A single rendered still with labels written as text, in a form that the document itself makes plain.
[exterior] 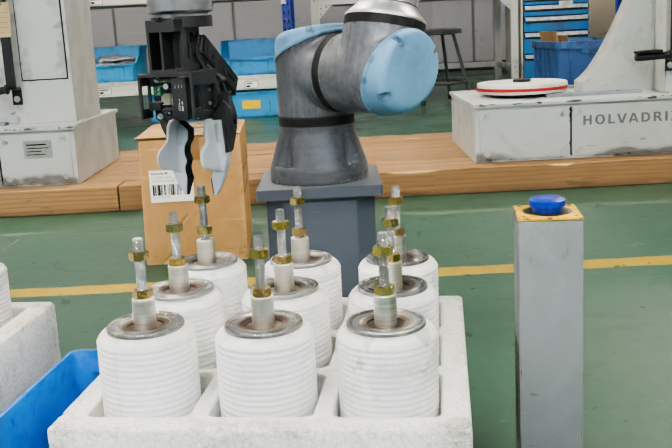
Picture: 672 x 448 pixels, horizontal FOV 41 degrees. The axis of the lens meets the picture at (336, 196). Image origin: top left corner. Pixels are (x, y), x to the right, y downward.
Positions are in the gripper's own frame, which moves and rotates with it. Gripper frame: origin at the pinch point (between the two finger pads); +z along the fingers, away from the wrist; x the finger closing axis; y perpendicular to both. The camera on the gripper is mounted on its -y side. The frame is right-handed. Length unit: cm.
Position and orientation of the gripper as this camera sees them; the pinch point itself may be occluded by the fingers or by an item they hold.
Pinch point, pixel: (203, 182)
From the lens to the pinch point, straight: 110.5
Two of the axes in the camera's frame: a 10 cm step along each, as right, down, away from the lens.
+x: 9.4, 0.2, -3.4
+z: 0.5, 9.8, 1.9
